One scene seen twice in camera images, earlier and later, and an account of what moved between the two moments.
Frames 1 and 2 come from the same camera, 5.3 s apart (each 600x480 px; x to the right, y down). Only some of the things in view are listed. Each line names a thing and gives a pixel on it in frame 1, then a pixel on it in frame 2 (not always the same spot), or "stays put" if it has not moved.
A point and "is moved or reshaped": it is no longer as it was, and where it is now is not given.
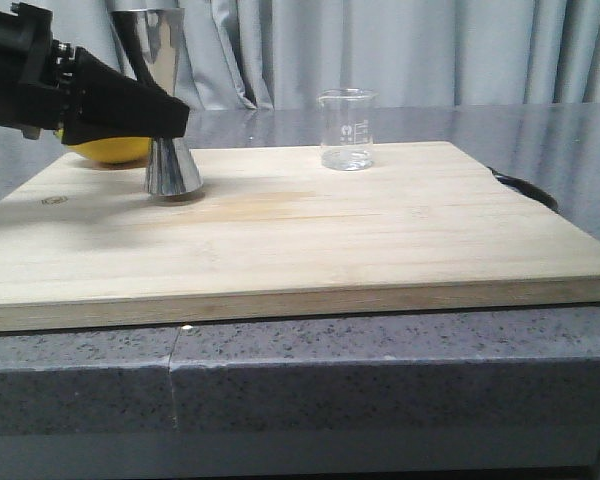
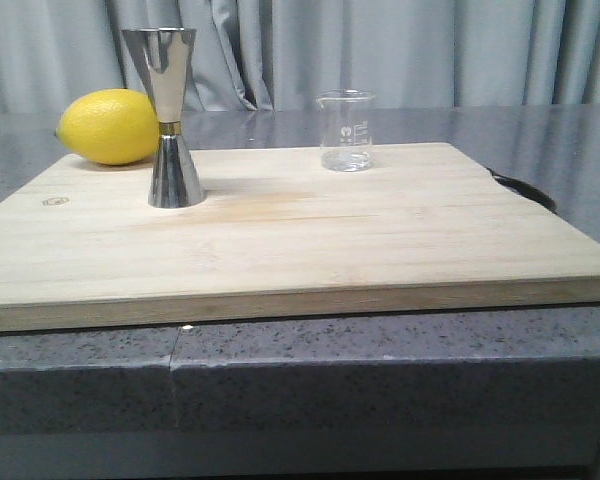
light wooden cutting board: x=270 y=234 stays put
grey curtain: x=278 y=54 stays put
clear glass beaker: x=347 y=128 stays put
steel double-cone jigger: x=152 y=40 is moved or reshaped
